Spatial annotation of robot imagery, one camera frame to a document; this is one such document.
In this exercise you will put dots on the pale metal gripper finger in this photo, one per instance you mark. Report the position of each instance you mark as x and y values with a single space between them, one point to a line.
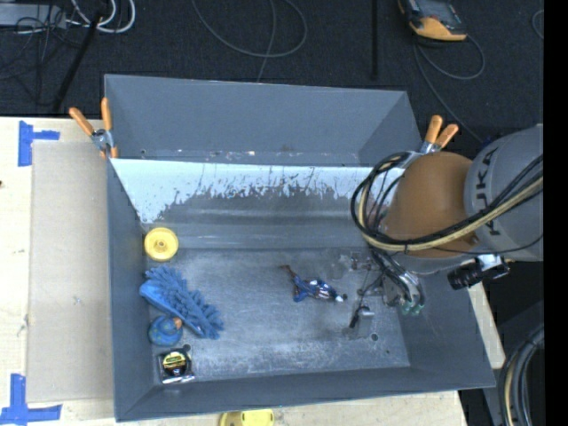
366 313
358 332

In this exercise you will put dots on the blue and red toy figure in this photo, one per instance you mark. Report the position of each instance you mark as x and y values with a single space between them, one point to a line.
313 289

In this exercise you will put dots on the grey metal bin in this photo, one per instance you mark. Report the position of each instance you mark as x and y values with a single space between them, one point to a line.
266 317

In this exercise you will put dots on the blue fluffy duster head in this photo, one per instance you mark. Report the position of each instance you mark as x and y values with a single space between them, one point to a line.
182 297

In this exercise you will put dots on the black and yellow tape measure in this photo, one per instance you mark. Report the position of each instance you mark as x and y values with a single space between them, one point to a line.
175 364

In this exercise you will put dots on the blue rubber duck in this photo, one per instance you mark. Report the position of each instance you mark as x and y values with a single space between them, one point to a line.
163 332

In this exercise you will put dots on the yellow round plastic disc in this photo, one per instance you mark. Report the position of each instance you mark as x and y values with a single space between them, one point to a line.
161 243

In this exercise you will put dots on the pale wood flat board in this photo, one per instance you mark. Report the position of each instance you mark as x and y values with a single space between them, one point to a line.
66 260

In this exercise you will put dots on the black cylinder on white bracket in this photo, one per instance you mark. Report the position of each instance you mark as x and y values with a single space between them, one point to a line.
466 277

